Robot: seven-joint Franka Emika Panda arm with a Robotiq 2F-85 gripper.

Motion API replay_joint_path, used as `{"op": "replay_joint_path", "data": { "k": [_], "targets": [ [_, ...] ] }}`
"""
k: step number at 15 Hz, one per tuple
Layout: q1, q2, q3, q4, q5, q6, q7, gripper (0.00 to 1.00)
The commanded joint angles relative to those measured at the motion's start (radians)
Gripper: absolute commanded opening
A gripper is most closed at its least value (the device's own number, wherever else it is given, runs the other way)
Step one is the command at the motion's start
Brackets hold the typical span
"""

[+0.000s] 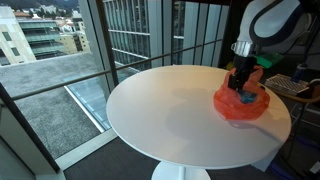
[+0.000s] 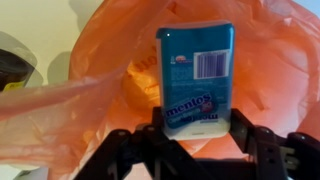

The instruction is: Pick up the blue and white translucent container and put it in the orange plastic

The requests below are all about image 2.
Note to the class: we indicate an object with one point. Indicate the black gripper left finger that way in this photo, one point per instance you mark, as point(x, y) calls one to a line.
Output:
point(133, 153)

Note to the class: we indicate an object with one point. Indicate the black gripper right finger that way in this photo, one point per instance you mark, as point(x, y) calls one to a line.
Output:
point(280, 153)

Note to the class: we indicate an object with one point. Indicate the blue white mentos container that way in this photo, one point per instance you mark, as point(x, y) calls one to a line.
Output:
point(195, 86)

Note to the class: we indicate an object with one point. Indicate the orange plastic bowl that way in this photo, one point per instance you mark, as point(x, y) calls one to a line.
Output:
point(273, 66)

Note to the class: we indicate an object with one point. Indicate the dark round object yellow label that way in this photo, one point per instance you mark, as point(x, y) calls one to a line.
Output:
point(13, 68)

